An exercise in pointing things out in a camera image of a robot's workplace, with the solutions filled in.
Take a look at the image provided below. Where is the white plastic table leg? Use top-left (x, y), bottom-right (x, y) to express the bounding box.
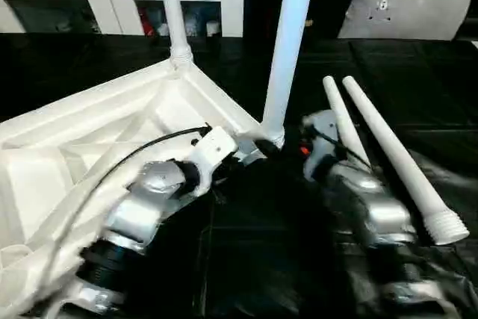
top-left (260, 0), bottom-right (321, 149)
top-left (341, 75), bottom-right (471, 247)
top-left (155, 0), bottom-right (196, 70)
top-left (321, 75), bottom-right (373, 171)

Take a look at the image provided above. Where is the white plastic table top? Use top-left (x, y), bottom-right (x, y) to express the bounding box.
top-left (0, 55), bottom-right (285, 317)

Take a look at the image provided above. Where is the black work mat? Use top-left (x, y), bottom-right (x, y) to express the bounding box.
top-left (0, 31), bottom-right (478, 319)

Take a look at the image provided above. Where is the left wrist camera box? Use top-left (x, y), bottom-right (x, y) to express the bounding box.
top-left (185, 126), bottom-right (240, 197)

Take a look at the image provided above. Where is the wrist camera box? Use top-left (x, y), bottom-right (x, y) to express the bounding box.
top-left (301, 109), bottom-right (347, 181)
top-left (185, 126), bottom-right (240, 197)

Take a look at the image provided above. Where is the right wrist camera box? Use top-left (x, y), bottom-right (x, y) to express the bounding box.
top-left (301, 109), bottom-right (347, 181)

